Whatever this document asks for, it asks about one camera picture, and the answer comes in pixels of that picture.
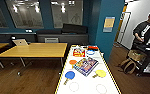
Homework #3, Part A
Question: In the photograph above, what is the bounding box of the brown backpack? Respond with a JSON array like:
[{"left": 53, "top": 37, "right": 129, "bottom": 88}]
[{"left": 119, "top": 49, "right": 147, "bottom": 75}]

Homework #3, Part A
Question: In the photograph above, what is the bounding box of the yellow wall sign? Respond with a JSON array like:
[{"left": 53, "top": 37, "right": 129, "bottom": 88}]
[{"left": 102, "top": 16, "right": 116, "bottom": 33}]

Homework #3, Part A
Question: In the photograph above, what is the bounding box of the white laptop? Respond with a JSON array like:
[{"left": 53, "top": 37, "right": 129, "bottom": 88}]
[{"left": 11, "top": 38, "right": 30, "bottom": 48}]

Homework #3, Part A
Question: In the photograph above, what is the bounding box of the white glazed door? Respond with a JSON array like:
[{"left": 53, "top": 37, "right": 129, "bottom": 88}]
[{"left": 116, "top": 11, "right": 133, "bottom": 51}]

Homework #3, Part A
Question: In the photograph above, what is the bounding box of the grey chair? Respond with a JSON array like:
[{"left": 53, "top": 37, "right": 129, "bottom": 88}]
[{"left": 44, "top": 36, "right": 60, "bottom": 44}]

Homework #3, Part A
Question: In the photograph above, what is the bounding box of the colourful box on table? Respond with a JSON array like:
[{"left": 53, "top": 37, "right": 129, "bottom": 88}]
[{"left": 73, "top": 57, "right": 100, "bottom": 77}]

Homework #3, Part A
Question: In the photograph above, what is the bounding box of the white wall socket plate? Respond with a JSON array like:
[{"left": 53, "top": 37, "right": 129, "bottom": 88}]
[{"left": 24, "top": 29, "right": 34, "bottom": 33}]

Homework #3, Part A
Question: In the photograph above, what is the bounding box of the orange table tennis paddle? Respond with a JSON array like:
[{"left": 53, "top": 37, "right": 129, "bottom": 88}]
[{"left": 68, "top": 59, "right": 78, "bottom": 68}]

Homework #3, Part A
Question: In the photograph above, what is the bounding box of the dark grey sofa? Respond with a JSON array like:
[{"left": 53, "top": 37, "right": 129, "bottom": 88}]
[{"left": 35, "top": 23, "right": 90, "bottom": 45}]

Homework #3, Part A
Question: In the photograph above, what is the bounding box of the yellow table tennis paddle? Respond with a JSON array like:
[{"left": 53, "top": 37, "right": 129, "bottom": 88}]
[{"left": 91, "top": 68, "right": 108, "bottom": 79}]

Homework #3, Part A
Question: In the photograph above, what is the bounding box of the white bowl blue rim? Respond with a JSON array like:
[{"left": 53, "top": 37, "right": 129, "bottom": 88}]
[{"left": 85, "top": 49, "right": 96, "bottom": 56}]

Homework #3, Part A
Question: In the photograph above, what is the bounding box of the person in dark shirt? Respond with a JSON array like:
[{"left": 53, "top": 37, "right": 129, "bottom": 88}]
[{"left": 132, "top": 9, "right": 150, "bottom": 51}]

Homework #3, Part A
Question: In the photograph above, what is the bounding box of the yellow wooden game table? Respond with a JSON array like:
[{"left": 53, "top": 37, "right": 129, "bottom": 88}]
[{"left": 54, "top": 44, "right": 123, "bottom": 94}]

